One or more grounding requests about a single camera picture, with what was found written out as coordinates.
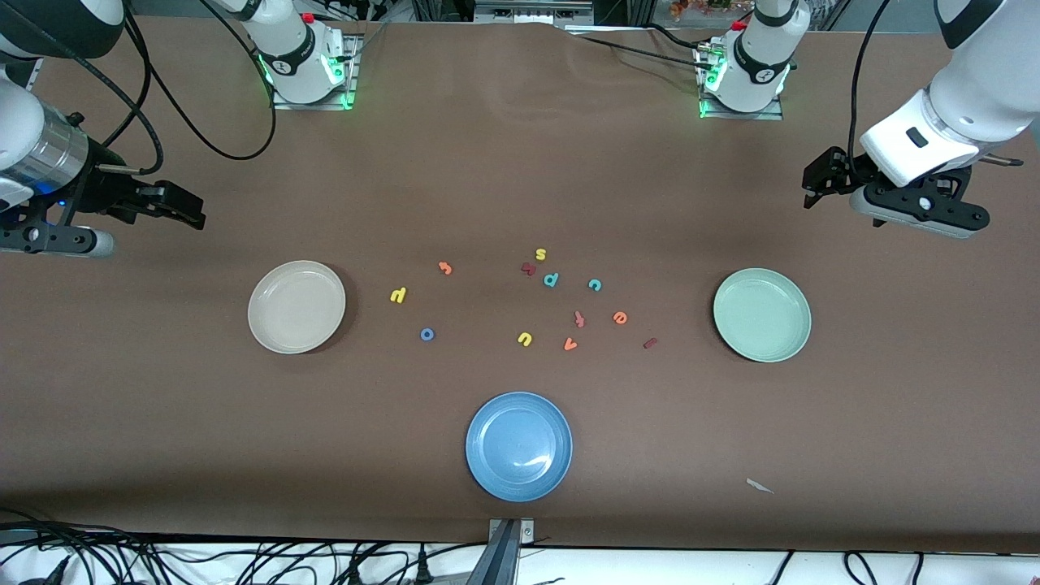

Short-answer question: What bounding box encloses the pale green plate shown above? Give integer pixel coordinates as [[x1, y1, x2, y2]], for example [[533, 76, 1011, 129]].
[[713, 268, 813, 363]]

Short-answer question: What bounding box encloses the beige brown plate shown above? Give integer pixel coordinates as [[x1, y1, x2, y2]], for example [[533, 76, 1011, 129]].
[[248, 260, 347, 355]]

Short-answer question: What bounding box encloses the large table cover sheet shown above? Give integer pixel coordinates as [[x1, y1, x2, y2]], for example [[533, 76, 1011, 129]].
[[0, 15, 1040, 555]]

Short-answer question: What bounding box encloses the grey power strip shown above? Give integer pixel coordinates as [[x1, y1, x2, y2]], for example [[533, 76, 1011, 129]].
[[474, 0, 594, 25]]

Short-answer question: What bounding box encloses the blue plate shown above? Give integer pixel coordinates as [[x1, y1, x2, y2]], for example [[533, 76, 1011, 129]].
[[466, 392, 574, 503]]

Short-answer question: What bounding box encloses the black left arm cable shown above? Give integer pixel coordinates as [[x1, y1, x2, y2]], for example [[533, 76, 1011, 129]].
[[847, 0, 893, 184]]

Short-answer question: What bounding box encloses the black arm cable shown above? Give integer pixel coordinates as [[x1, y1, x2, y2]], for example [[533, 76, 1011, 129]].
[[0, 0, 277, 176], [847, 0, 893, 184]]

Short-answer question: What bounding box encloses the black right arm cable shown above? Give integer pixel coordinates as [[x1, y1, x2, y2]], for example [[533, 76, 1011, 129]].
[[0, 0, 277, 176]]

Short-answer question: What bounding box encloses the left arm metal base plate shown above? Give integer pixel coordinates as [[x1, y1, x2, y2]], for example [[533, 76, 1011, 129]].
[[697, 41, 785, 121]]

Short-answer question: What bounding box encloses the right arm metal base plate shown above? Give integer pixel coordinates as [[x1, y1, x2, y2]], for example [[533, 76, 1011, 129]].
[[271, 32, 358, 111]]

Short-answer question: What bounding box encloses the black table cable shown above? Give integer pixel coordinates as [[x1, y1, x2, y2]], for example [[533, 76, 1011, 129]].
[[578, 34, 709, 72], [646, 23, 708, 51]]

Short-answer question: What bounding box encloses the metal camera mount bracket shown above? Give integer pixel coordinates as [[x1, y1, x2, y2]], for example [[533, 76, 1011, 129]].
[[486, 518, 537, 585]]

